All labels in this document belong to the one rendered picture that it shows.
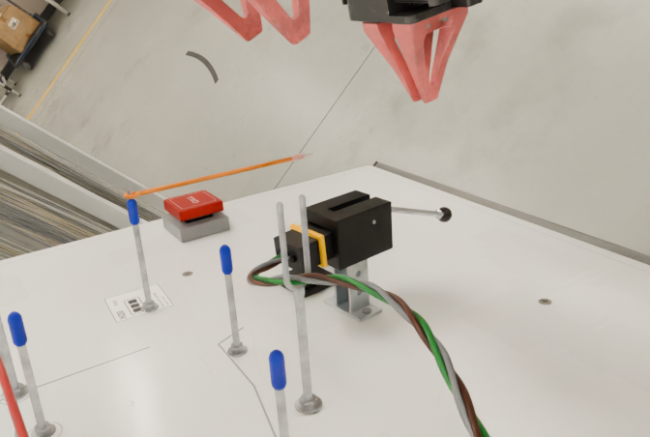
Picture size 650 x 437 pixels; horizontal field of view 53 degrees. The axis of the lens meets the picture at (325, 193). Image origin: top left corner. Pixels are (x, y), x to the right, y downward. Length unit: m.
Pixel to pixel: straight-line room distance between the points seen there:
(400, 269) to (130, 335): 0.24
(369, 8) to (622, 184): 1.31
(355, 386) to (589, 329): 0.18
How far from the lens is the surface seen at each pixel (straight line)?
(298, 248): 0.46
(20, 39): 7.78
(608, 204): 1.75
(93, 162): 1.53
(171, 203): 0.72
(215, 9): 0.45
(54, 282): 0.67
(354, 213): 0.49
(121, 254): 0.70
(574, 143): 1.89
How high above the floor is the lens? 1.42
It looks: 36 degrees down
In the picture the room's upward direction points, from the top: 55 degrees counter-clockwise
